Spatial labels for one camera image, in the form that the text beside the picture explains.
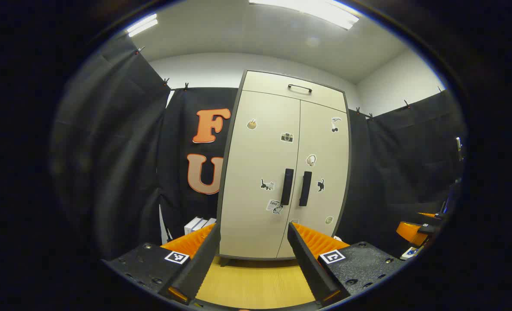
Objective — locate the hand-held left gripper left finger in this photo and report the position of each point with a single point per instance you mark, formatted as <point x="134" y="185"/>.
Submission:
<point x="200" y="263"/>

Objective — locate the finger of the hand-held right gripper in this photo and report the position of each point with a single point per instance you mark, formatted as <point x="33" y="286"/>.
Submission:
<point x="411" y="233"/>
<point x="426" y="214"/>

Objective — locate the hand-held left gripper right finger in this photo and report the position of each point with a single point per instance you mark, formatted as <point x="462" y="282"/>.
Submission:
<point x="310" y="268"/>

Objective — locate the beige cabinet door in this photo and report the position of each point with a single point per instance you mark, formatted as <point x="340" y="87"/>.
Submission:
<point x="325" y="203"/>
<point x="256" y="168"/>

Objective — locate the beige double-door shoe cabinet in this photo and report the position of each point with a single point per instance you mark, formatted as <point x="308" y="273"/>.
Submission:
<point x="269" y="83"/>

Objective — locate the black backdrop cloth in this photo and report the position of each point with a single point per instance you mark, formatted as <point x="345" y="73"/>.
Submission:
<point x="122" y="151"/>

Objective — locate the small ceiling light panel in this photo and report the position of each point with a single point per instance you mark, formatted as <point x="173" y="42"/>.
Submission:
<point x="142" y="25"/>

